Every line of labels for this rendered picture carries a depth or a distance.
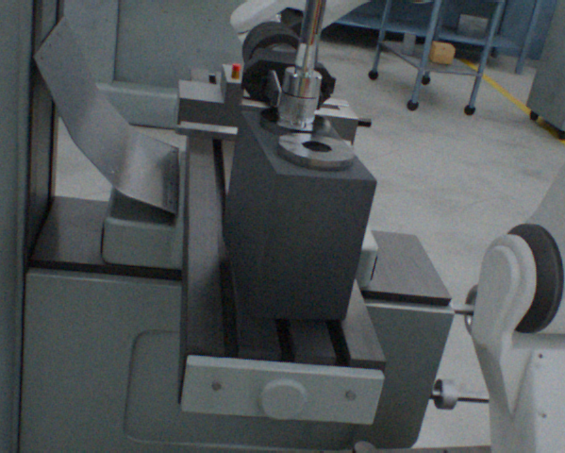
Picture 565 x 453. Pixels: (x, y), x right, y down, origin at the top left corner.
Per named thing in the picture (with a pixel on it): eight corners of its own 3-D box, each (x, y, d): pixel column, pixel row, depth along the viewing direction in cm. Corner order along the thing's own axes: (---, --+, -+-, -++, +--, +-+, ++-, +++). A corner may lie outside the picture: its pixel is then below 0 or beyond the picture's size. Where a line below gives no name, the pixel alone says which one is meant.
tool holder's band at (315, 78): (327, 86, 97) (329, 77, 97) (295, 85, 95) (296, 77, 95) (307, 75, 101) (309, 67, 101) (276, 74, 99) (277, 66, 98)
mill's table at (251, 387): (277, 108, 202) (283, 78, 199) (378, 429, 91) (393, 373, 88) (187, 95, 198) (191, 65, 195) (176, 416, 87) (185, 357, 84)
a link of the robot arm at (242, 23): (224, 13, 122) (299, -35, 120) (255, 61, 126) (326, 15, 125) (231, 25, 116) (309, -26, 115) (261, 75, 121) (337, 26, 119)
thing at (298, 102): (320, 125, 100) (327, 86, 97) (288, 125, 97) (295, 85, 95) (301, 112, 103) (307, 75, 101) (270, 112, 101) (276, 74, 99)
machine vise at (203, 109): (339, 129, 167) (349, 79, 163) (354, 155, 154) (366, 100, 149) (174, 109, 160) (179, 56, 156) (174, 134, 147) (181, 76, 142)
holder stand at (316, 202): (302, 239, 115) (327, 108, 107) (346, 321, 96) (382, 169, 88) (221, 235, 112) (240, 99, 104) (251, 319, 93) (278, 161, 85)
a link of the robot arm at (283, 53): (248, 43, 101) (236, 18, 111) (236, 114, 105) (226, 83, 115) (341, 56, 104) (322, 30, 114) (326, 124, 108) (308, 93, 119)
